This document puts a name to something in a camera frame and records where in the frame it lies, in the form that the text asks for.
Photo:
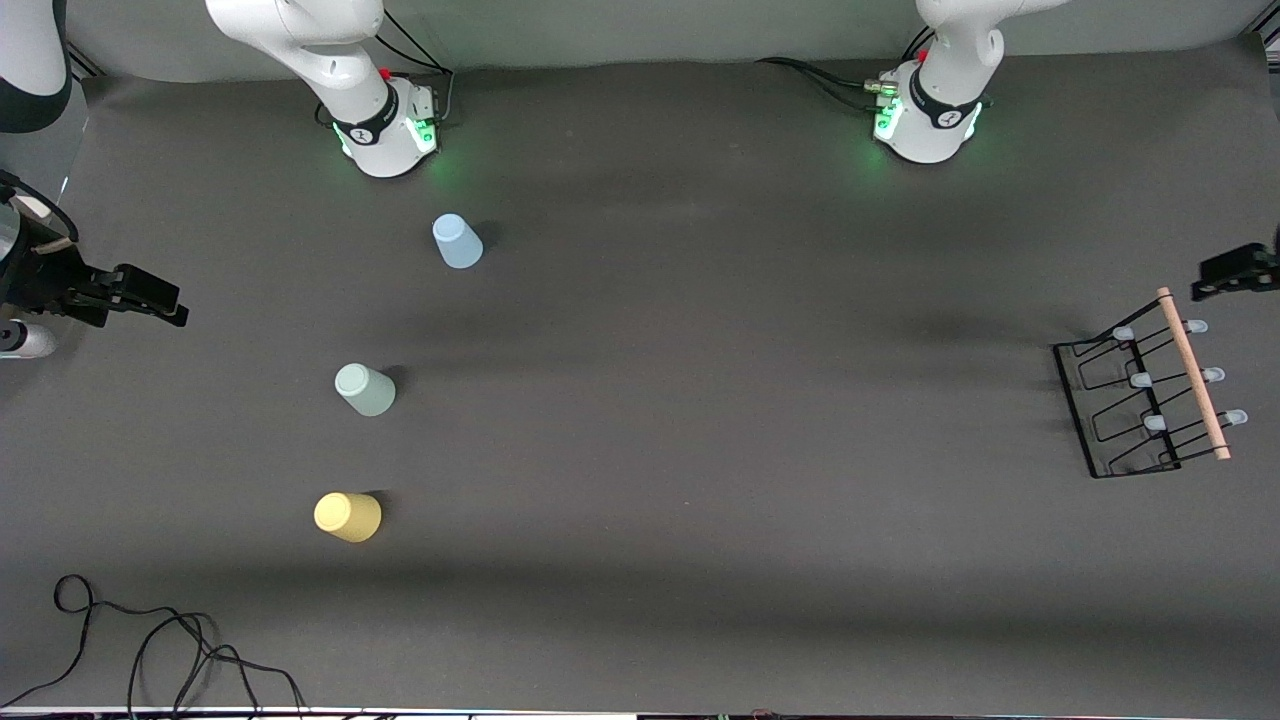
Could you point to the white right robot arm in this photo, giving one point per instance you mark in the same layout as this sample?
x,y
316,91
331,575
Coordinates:
x,y
370,110

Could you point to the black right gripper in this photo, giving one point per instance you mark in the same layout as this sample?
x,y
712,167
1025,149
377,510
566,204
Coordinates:
x,y
42,277

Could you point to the light blue plastic cup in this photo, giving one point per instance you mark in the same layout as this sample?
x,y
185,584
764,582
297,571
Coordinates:
x,y
457,243

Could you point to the pale green plastic cup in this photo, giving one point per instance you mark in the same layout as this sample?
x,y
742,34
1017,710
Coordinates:
x,y
365,390

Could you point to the yellow plastic cup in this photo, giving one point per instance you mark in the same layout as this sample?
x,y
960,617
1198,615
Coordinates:
x,y
348,517

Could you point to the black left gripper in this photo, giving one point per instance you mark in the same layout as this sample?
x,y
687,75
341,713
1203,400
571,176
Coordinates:
x,y
1236,271

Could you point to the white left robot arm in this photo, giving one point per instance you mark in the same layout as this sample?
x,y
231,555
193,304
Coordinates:
x,y
935,120

